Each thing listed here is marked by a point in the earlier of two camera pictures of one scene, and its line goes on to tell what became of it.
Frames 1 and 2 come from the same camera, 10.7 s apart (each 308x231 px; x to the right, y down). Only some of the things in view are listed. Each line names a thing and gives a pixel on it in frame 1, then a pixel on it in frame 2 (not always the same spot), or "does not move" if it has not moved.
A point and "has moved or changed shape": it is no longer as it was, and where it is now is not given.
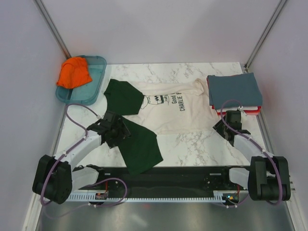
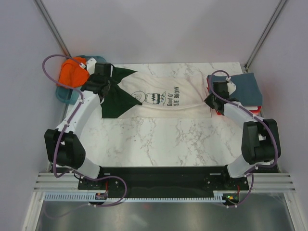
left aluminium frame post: [52, 28] does not move
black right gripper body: [220, 127] -> [210, 100]
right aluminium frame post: [277, 12] does not move
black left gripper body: [118, 134] -> [109, 83]
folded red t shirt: [255, 112] does not move
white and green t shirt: [160, 107] has moved or changed shape
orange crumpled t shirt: [74, 72] does not move
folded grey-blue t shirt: [241, 87] does not move
